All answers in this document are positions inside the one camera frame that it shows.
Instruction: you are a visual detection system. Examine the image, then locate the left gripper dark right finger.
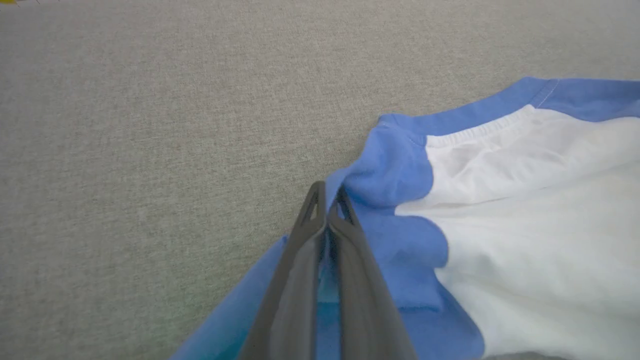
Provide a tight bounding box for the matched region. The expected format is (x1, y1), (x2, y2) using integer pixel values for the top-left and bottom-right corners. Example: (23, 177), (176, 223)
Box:
(328, 185), (419, 360)

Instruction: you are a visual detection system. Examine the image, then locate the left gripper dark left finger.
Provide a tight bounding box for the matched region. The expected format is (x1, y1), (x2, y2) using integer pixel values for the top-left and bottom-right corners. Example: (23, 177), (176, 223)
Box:
(239, 181), (328, 360)

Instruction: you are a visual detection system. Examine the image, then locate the blue and white shirt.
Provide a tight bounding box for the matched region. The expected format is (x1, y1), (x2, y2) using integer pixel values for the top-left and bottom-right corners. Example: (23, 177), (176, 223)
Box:
(170, 76), (640, 360)

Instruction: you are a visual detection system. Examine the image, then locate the grey fabric sofa cushion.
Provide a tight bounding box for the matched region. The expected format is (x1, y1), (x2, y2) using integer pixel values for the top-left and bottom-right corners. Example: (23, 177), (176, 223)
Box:
(0, 0), (640, 360)

